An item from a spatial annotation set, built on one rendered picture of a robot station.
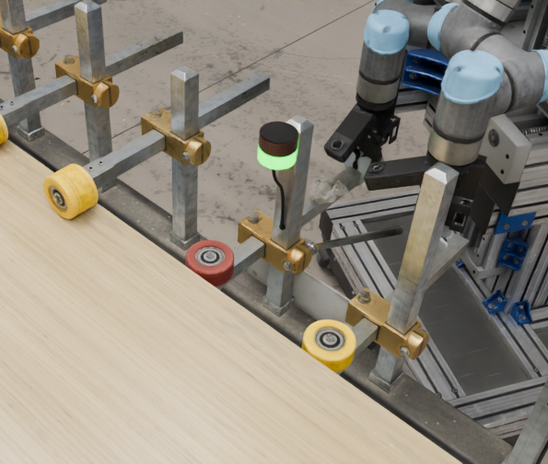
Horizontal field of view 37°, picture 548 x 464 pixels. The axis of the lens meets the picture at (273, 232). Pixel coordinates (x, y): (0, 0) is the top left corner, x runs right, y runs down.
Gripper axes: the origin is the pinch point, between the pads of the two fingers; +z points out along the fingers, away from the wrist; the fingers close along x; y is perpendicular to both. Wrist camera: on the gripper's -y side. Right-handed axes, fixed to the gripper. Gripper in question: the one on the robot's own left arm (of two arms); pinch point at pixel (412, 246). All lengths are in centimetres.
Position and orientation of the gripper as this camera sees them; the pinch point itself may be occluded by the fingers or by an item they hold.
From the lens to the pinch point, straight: 135.5
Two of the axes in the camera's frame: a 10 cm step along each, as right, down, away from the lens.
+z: -0.7, 7.3, 6.8
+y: 9.3, 2.9, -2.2
